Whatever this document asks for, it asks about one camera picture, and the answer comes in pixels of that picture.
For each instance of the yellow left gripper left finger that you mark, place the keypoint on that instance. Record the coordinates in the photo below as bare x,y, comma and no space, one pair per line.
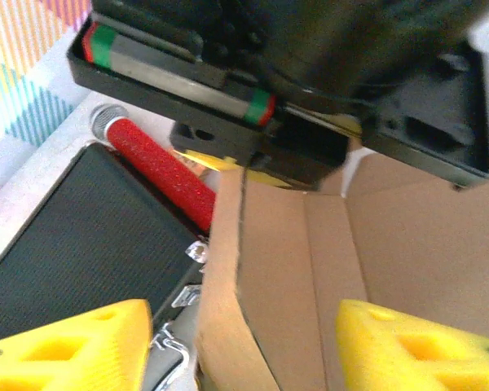
45,374

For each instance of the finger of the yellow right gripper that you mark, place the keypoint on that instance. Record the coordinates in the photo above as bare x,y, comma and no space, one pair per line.
265,179

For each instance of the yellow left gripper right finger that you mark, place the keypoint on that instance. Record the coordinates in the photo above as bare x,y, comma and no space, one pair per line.
371,350

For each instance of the brown cardboard paper box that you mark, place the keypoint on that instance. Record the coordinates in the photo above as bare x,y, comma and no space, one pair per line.
293,264

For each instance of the small tan wooden tag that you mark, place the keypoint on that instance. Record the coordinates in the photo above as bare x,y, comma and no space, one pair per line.
193,168

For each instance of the red microphone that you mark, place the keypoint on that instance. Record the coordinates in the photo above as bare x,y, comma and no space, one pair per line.
163,171

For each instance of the black hard case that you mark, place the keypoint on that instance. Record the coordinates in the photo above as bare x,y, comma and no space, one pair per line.
85,228

